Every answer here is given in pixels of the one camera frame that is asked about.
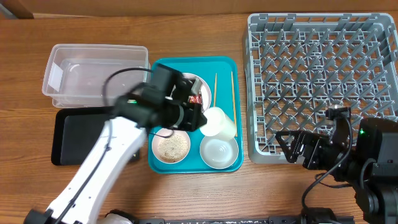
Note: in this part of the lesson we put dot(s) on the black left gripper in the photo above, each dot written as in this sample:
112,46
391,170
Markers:
193,122

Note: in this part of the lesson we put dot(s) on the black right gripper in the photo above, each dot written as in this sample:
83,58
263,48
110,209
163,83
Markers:
314,140

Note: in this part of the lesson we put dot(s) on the white plastic cup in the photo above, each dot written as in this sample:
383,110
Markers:
218,125

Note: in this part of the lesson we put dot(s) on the pink bowl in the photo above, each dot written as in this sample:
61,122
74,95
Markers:
169,146

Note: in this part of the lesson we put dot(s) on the red snack wrapper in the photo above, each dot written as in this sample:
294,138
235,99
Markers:
195,99

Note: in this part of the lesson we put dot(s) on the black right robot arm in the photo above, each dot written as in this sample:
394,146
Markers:
366,162

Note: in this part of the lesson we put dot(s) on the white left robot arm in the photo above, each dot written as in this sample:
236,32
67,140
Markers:
134,114

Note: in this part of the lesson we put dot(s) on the white round plate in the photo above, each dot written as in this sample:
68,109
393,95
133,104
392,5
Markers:
206,95

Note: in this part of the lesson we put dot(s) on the left wooden chopstick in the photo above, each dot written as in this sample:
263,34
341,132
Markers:
215,90

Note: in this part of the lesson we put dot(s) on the wooden chopstick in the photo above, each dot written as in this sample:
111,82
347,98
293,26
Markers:
215,90
234,103

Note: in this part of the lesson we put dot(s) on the teal serving tray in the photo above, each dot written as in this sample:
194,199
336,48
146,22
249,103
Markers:
204,67

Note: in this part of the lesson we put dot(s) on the right wooden chopstick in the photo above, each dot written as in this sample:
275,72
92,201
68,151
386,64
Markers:
234,103

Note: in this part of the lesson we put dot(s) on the grey-rimmed white bowl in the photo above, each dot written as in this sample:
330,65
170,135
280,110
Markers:
219,154

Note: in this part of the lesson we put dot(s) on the grey dish rack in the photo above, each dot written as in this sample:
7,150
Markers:
297,65

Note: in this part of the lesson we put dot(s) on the clear plastic bin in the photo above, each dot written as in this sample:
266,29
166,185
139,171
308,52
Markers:
75,73

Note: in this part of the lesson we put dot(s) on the black tray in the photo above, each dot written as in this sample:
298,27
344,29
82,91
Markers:
76,133

